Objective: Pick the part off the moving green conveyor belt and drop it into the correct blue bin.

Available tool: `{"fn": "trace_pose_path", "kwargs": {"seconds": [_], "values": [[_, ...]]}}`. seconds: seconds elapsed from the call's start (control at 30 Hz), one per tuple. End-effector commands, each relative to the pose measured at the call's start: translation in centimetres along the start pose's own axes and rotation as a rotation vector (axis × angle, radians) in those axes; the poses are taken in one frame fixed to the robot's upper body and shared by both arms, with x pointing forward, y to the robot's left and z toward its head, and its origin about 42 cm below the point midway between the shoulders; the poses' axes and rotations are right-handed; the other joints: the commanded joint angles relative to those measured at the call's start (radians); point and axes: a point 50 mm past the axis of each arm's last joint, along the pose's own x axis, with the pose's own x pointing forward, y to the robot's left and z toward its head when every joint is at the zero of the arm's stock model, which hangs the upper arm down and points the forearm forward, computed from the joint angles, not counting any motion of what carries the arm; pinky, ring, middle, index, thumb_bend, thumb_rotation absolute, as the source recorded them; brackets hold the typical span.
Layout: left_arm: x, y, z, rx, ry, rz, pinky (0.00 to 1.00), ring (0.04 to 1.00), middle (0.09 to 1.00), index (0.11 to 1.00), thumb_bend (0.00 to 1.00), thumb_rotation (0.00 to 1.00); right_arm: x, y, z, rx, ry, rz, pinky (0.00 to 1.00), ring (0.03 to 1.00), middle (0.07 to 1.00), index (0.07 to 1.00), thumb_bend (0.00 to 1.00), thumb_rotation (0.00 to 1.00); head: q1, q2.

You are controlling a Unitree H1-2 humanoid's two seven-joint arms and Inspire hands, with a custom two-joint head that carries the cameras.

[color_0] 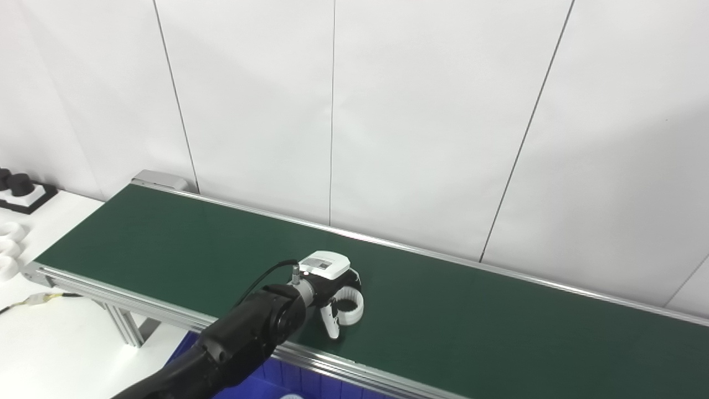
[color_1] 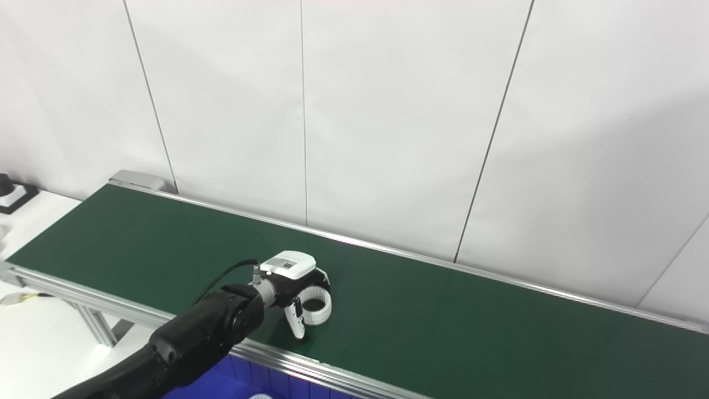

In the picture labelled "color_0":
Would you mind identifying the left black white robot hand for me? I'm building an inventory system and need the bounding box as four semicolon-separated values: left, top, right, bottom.
296;250;364;340

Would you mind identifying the blue plastic bin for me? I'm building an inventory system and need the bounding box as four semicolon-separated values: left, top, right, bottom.
166;332;399;399

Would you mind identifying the green conveyor belt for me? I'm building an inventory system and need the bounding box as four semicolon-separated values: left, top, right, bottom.
22;177;709;399
34;184;709;399

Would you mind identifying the grey conveyor end housing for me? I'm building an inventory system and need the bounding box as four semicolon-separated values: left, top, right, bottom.
132;170;189;193

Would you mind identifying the white foam insert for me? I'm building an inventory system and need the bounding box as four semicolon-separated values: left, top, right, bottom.
0;186;46;207

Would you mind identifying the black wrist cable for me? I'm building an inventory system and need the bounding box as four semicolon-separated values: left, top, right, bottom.
233;259;302;308

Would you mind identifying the yellow white connector cable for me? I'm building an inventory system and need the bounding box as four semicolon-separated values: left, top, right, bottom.
0;292;84;316

